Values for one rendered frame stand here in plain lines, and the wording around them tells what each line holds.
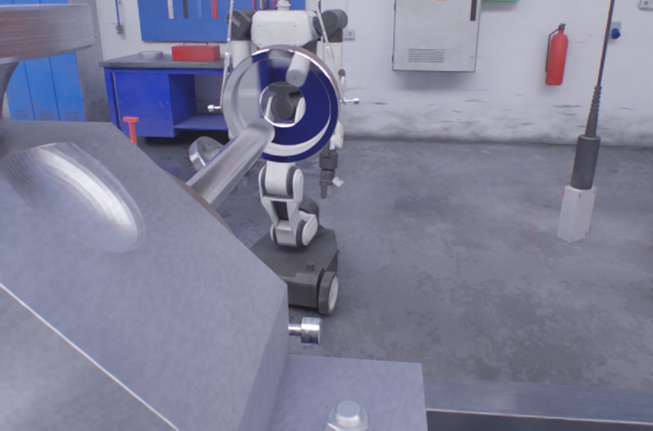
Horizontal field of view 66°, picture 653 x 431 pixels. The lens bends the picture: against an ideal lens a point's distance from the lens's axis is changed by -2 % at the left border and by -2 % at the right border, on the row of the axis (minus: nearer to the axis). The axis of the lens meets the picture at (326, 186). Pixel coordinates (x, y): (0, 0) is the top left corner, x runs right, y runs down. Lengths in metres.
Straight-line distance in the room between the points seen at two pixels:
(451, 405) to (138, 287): 0.57
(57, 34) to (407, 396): 0.37
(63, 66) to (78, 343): 5.77
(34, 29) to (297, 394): 0.33
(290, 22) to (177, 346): 2.04
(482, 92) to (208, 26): 2.93
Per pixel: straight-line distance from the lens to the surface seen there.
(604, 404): 0.89
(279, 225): 2.59
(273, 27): 2.33
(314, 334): 0.55
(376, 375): 0.48
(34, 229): 0.33
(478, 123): 5.65
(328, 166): 2.36
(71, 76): 6.00
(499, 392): 0.86
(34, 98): 6.31
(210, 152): 1.76
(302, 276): 2.43
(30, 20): 0.33
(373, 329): 2.44
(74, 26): 0.36
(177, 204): 0.42
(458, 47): 5.18
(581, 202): 1.26
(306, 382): 0.47
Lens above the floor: 1.42
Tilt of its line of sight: 20 degrees down
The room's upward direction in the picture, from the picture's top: straight up
